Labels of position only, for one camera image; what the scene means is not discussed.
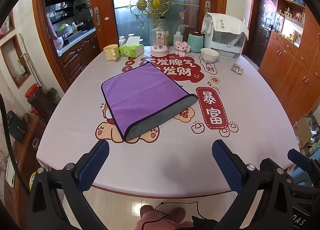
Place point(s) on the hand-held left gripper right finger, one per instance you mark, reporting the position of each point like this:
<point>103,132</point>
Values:
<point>228,167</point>

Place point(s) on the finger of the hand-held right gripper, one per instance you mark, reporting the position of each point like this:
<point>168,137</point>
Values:
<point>298,157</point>

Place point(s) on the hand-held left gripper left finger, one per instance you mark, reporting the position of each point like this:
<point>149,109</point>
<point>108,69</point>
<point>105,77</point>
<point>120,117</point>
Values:
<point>93,163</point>

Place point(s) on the purple grey towel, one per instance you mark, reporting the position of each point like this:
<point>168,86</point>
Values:
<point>140,95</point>

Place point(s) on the cardboard box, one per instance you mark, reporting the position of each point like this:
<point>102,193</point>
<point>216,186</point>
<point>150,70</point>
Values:
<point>301,130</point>

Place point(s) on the pink printed tablecloth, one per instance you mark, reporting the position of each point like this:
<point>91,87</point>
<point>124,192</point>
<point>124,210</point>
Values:
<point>175,150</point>

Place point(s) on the person's pink slipper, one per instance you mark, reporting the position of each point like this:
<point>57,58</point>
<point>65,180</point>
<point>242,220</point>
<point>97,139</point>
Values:
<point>146,211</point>
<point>178,213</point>

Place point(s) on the red lid jar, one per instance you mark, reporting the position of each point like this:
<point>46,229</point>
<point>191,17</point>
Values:
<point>37,101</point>

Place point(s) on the black bag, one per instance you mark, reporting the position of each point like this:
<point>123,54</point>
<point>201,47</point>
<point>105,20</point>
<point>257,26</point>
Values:
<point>15,126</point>

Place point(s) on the person's legs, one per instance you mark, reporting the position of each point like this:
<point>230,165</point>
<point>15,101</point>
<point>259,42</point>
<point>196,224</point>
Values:
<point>162,226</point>

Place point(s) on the silver blister pack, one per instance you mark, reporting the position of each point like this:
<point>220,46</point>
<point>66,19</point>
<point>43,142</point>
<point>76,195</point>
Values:
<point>237,69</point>

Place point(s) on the wooden kitchen cabinet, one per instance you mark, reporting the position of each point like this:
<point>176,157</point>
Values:
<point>75,52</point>

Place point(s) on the yellow mug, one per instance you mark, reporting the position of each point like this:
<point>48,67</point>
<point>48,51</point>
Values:
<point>111,52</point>

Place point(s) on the white bowl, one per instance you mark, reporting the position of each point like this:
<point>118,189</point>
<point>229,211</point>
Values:
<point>209,54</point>

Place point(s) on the green tissue box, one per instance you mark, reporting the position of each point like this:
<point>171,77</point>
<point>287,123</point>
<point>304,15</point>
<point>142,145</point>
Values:
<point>131,50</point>

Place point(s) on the white countertop appliance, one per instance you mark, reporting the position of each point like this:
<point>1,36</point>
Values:
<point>226,46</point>

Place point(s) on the white pill bottle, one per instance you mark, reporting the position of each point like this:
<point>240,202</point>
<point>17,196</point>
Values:
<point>122,41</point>

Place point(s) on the pink toy figure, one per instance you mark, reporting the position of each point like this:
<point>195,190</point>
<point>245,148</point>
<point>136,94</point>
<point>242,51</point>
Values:
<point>181,47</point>

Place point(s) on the mint green canister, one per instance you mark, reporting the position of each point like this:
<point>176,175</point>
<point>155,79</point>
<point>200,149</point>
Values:
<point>195,42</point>

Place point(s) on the white squeeze bottle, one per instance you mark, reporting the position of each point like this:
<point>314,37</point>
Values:
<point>177,40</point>

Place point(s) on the yellow liquid bottle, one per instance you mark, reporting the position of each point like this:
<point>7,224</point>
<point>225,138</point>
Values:
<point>74,28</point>

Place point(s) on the dark wooden door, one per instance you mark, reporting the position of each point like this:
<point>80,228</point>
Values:
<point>262,25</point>

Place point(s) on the glass dome with pink flower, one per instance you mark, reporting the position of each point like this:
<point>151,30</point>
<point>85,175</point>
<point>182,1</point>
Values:
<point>159,42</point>

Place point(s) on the white cloth cover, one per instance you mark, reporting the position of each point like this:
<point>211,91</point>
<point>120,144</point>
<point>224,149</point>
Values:
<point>225,24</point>

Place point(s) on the red door decoration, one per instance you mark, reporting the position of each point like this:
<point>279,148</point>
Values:
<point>269,7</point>

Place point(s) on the clear glass bottle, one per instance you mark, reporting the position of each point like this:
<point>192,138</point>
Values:
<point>163,24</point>

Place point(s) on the glass sliding door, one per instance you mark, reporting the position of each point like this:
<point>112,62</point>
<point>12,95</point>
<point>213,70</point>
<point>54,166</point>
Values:
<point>156,7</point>

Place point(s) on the gold door ornament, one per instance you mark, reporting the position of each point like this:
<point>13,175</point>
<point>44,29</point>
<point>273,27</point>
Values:
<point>152,2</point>

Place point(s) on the wooden wall cabinet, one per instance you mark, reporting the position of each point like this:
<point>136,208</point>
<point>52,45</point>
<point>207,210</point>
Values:
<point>292,57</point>

